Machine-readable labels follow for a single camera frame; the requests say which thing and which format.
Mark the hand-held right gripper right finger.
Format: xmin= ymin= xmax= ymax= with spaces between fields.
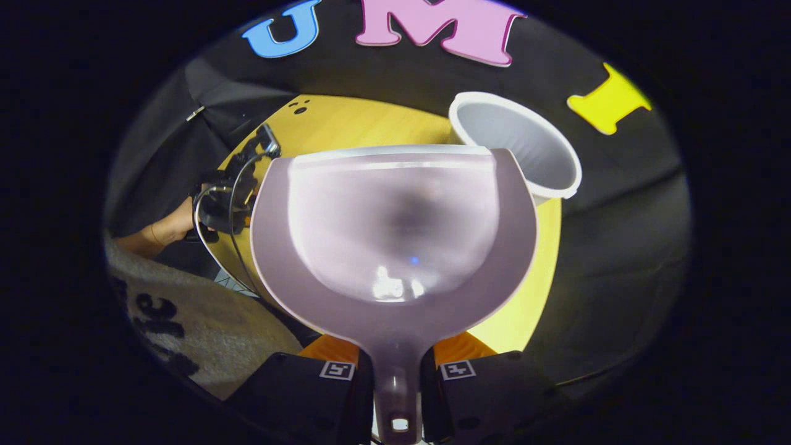
xmin=420 ymin=332 xmax=557 ymax=445

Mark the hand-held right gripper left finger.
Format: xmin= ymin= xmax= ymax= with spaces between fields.
xmin=232 ymin=334 xmax=375 ymax=445

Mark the pale lilac dustpan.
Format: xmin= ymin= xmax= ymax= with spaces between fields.
xmin=250 ymin=145 xmax=538 ymax=445

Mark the white ribbed garbage bin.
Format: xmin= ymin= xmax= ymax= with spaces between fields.
xmin=448 ymin=91 xmax=583 ymax=206

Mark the yellow wooden desktop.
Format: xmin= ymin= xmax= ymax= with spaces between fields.
xmin=213 ymin=94 xmax=563 ymax=354

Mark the person's grey printed clothing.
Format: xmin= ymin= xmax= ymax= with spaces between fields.
xmin=104 ymin=237 xmax=305 ymax=401

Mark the black backdrop cloth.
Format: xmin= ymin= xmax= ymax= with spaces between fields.
xmin=105 ymin=0 xmax=693 ymax=396

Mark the thin gripper cable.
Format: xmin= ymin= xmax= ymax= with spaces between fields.
xmin=193 ymin=151 xmax=263 ymax=294

